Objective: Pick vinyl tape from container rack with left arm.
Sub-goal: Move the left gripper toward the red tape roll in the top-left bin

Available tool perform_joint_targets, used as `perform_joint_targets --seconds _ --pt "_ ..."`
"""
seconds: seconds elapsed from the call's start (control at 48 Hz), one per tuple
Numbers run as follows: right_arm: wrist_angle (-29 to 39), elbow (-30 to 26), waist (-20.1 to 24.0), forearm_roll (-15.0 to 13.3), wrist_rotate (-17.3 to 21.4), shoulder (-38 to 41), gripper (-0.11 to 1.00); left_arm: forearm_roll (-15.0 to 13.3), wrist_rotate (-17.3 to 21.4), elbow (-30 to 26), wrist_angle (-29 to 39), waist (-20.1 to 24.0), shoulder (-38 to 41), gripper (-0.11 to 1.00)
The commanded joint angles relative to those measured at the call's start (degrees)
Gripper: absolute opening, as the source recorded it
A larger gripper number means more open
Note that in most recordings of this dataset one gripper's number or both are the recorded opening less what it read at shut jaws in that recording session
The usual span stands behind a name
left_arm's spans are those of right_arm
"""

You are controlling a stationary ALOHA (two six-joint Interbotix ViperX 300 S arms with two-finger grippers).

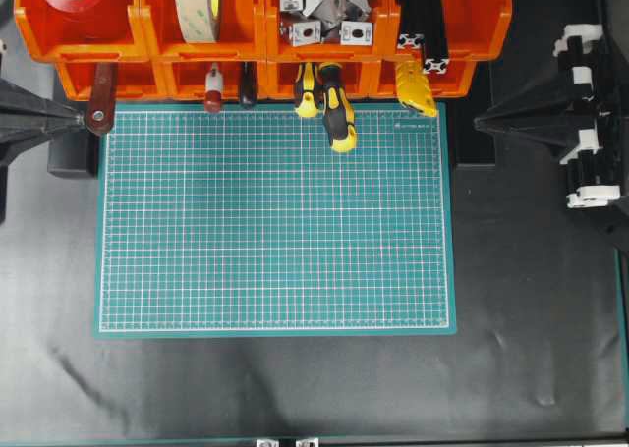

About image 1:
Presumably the brown wooden tool handle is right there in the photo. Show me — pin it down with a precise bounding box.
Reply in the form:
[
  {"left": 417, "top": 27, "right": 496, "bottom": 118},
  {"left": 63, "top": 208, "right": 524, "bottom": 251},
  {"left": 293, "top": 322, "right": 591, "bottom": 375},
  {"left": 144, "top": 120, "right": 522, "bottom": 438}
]
[{"left": 85, "top": 63, "right": 118, "bottom": 137}]

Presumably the beige double-sided tape roll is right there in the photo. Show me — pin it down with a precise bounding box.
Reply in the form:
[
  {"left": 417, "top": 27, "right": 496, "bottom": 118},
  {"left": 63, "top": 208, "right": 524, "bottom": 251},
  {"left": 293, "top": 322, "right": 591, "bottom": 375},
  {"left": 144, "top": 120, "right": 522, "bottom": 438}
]
[{"left": 175, "top": 0, "right": 221, "bottom": 43}]

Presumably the black aluminium extrusion short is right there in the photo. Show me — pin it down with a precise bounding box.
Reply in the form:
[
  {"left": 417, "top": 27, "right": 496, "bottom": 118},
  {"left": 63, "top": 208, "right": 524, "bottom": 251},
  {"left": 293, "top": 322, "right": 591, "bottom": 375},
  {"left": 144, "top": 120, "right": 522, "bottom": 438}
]
[{"left": 396, "top": 0, "right": 424, "bottom": 49}]

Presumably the small yellow black screwdriver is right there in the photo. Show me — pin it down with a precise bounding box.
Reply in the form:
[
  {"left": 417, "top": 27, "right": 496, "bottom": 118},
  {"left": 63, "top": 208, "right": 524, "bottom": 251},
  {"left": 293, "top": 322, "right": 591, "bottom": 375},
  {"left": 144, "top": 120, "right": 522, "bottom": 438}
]
[{"left": 293, "top": 62, "right": 320, "bottom": 118}]

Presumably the orange container rack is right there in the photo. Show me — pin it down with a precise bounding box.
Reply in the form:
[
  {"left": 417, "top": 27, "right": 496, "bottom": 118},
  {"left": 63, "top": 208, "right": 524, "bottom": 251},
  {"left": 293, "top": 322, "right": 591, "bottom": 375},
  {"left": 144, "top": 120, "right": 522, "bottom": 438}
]
[{"left": 13, "top": 0, "right": 513, "bottom": 103}]

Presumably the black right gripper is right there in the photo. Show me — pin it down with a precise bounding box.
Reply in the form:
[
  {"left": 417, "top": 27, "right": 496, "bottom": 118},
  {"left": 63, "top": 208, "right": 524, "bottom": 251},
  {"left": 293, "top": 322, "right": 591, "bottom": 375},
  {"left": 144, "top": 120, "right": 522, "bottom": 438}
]
[{"left": 474, "top": 24, "right": 628, "bottom": 208}]

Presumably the black aluminium extrusion long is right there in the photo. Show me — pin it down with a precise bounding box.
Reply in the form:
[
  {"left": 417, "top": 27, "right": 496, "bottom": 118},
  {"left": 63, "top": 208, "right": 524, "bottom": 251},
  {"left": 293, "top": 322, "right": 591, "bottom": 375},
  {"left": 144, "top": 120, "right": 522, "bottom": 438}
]
[{"left": 416, "top": 0, "right": 450, "bottom": 75}]

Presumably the yellow utility knife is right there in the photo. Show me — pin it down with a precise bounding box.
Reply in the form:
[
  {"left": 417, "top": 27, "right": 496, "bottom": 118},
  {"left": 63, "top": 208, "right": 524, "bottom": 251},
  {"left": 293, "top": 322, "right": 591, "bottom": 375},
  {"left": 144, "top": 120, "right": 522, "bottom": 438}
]
[{"left": 395, "top": 61, "right": 438, "bottom": 118}]

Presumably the grey corner brackets pile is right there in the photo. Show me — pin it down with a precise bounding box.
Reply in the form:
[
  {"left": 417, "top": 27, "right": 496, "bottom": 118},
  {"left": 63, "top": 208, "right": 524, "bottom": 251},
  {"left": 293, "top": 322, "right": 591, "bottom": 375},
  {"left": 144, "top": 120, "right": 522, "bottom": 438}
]
[{"left": 278, "top": 0, "right": 374, "bottom": 47}]

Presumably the white red-capped tool handle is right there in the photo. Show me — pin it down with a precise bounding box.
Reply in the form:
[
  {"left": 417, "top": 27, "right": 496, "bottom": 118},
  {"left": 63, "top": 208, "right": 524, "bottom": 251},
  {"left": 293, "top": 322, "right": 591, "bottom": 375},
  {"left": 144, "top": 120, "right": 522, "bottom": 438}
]
[{"left": 203, "top": 62, "right": 223, "bottom": 114}]

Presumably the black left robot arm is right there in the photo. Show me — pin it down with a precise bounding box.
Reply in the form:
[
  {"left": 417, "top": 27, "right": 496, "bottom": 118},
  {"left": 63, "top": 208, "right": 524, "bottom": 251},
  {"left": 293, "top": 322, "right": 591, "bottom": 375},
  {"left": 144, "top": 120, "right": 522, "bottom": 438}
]
[{"left": 1, "top": 79, "right": 85, "bottom": 223}]

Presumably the green cutting mat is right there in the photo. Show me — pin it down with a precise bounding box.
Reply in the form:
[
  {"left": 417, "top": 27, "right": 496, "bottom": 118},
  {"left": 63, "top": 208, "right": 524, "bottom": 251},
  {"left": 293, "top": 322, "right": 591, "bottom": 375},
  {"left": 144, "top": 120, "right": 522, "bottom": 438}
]
[{"left": 94, "top": 103, "right": 457, "bottom": 339}]

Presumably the dark brown tool handle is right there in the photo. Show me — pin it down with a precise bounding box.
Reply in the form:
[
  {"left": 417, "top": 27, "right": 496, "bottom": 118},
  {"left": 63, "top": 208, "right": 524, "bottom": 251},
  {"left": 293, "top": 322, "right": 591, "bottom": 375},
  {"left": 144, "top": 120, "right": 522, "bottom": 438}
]
[{"left": 238, "top": 62, "right": 257, "bottom": 110}]

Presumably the large yellow black screwdriver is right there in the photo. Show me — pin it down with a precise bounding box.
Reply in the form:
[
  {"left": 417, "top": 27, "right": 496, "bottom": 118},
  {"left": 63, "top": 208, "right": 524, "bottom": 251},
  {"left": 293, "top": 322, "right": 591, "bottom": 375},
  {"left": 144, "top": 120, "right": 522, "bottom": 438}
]
[{"left": 318, "top": 62, "right": 358, "bottom": 153}]

